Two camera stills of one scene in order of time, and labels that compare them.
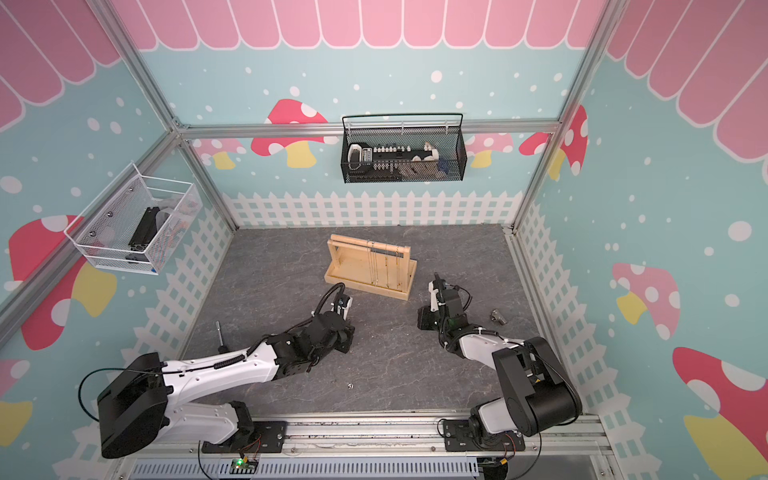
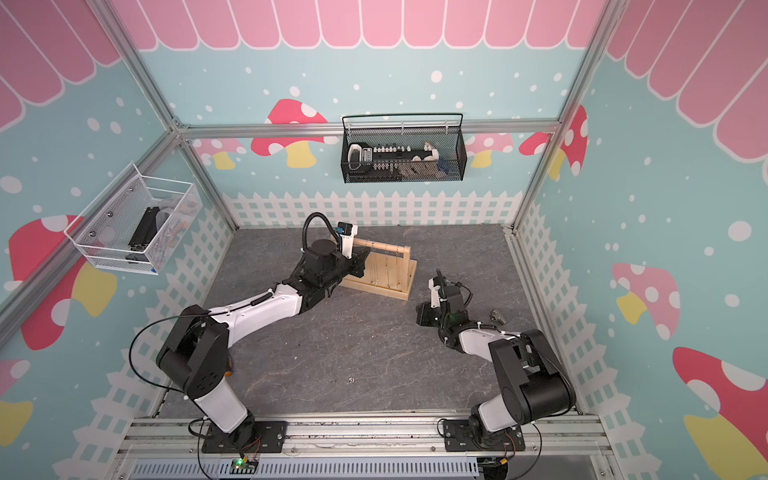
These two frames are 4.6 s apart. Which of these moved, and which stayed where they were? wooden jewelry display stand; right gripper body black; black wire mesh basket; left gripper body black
Moved: left gripper body black
Stayed: wooden jewelry display stand; right gripper body black; black wire mesh basket
